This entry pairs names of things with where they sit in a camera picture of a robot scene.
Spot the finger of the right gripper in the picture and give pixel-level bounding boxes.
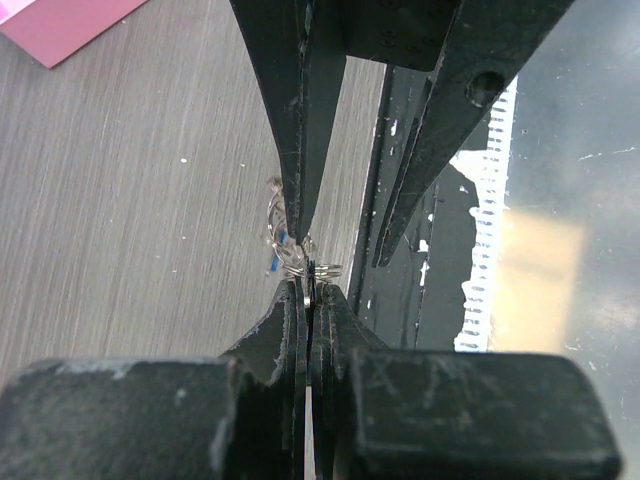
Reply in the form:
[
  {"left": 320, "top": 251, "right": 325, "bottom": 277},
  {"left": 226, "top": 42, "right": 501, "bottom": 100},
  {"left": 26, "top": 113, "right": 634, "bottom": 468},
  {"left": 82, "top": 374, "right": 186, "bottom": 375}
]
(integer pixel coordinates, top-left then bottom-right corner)
[
  {"left": 372, "top": 0, "right": 572, "bottom": 267},
  {"left": 231, "top": 0, "right": 346, "bottom": 242}
]

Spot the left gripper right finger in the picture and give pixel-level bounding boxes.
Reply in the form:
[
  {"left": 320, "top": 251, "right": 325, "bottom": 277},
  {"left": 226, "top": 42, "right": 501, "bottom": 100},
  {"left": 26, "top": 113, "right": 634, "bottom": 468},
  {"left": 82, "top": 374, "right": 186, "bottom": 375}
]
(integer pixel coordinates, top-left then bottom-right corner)
[{"left": 307, "top": 284, "right": 623, "bottom": 479}]

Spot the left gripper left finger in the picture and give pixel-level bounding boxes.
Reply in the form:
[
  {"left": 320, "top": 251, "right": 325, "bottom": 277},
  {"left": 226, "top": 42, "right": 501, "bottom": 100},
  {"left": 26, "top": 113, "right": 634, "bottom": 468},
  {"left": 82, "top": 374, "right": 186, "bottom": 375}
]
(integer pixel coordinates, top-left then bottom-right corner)
[{"left": 1, "top": 281, "right": 307, "bottom": 479}]

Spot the blue tagged key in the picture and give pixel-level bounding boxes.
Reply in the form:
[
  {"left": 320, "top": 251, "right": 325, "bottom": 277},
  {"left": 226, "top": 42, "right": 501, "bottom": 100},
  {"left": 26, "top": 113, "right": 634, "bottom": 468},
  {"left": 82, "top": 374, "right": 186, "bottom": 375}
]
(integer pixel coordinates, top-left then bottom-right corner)
[{"left": 270, "top": 231, "right": 287, "bottom": 272}]

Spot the metal keyring disc with rings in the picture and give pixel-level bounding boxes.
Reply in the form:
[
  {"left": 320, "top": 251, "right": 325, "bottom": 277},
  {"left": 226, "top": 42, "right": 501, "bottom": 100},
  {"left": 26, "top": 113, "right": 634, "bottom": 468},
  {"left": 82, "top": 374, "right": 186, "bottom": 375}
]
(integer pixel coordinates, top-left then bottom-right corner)
[{"left": 265, "top": 177, "right": 316, "bottom": 280}]

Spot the pink open box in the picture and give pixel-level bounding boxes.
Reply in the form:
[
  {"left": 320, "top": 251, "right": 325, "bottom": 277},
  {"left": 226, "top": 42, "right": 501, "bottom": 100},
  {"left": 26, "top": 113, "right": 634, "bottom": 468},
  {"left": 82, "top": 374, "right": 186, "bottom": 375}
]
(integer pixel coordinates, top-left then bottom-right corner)
[{"left": 1, "top": 0, "right": 145, "bottom": 69}]

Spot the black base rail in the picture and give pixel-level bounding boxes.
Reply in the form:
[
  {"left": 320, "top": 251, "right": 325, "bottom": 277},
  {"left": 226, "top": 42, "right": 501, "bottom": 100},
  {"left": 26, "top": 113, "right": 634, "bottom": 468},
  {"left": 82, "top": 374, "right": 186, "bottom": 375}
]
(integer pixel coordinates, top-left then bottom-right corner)
[{"left": 348, "top": 67, "right": 479, "bottom": 351}]

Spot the white cable duct strip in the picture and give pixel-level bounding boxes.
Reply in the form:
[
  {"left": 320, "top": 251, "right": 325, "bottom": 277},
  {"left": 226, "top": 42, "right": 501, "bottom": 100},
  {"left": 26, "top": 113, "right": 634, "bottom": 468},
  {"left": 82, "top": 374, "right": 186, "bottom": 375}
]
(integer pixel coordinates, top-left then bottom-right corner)
[{"left": 453, "top": 79, "right": 518, "bottom": 353}]

